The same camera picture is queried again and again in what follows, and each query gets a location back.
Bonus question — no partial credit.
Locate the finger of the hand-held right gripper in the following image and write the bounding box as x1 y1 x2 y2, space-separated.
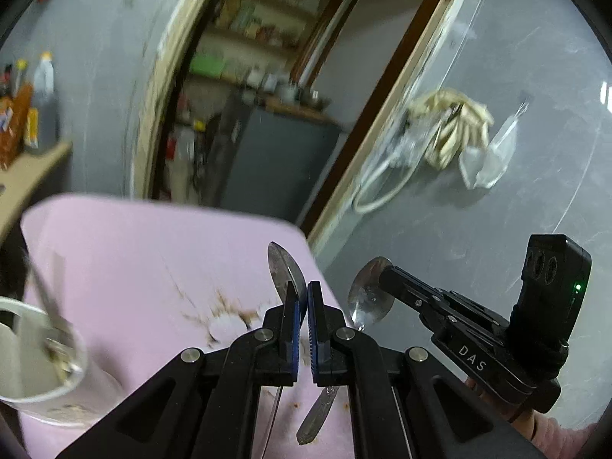
379 264 508 333

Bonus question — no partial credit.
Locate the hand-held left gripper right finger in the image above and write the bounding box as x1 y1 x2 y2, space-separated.
308 281 547 459

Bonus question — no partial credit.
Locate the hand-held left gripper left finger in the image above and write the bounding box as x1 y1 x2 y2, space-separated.
55 281 306 459

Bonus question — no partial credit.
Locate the white cup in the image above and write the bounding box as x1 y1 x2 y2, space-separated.
0 295 91 427

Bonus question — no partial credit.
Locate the person's right forearm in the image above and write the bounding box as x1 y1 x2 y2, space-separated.
528 413 601 459

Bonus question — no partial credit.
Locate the person's right hand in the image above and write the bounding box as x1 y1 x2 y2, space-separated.
465 377 537 441

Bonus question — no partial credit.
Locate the clear plastic bag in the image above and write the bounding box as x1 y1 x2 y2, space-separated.
458 99 531 190

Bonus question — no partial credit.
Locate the pink floral cloth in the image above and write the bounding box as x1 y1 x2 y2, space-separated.
19 193 358 459

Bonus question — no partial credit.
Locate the grey cabinet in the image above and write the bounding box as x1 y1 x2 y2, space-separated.
209 99 346 223

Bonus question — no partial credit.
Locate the wooden board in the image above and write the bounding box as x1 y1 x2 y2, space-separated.
264 97 344 128

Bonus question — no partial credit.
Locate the green box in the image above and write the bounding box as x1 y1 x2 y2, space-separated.
188 52 226 78

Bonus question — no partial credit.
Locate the wooden shelf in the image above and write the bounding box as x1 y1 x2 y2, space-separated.
0 140 73 241

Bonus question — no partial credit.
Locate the dark sauce bottle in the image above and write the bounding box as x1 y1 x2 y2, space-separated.
0 60 28 102

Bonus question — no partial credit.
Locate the white hose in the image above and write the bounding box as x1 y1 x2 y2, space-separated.
353 152 433 214

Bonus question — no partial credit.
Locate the wooden door frame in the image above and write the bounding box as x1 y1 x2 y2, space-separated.
128 0 475 250

